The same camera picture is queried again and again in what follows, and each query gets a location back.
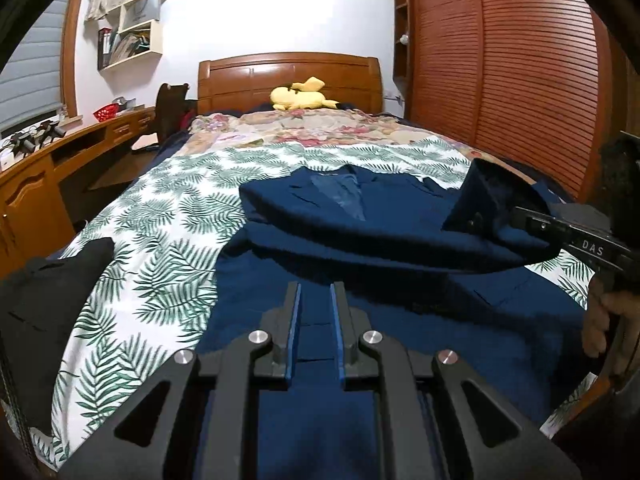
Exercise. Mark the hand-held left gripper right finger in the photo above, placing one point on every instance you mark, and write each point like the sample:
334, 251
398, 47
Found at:
337, 330

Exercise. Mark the wooden window frame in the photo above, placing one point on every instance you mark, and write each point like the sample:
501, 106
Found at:
72, 50

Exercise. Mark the wooden headboard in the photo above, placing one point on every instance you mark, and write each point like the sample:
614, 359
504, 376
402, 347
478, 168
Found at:
280, 80

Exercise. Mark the white wall shelf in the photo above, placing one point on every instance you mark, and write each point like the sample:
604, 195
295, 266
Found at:
142, 35

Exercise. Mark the yellow plush toy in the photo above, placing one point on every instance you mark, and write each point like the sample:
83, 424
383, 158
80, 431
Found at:
297, 96

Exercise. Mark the floral quilt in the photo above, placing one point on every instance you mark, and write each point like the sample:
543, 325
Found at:
310, 132

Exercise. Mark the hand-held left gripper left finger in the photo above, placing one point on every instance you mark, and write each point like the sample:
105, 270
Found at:
295, 330

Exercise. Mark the dark chair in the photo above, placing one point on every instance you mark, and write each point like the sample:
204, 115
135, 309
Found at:
170, 110

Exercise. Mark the navy blue coat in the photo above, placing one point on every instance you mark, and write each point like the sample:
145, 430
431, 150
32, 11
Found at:
390, 230

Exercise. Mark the red basket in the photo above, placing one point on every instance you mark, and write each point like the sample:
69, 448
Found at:
106, 112

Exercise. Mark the wooden bed footboard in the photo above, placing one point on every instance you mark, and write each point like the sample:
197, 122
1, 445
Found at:
590, 400

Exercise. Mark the black garment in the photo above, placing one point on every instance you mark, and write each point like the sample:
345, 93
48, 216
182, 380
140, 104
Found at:
40, 310

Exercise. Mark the wooden desk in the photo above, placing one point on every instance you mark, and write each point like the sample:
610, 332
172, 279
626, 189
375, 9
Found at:
30, 195

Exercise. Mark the leaf print bedsheet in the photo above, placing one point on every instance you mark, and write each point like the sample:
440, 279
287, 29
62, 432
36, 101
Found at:
165, 220

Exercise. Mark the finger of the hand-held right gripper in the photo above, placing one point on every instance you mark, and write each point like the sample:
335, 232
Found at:
540, 225

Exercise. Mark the grey window blind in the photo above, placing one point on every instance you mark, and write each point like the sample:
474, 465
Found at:
30, 75

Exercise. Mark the wooden louvered wardrobe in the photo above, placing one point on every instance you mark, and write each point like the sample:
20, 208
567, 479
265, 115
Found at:
510, 70

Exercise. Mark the person's right hand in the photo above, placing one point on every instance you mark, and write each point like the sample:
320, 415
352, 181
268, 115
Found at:
597, 322

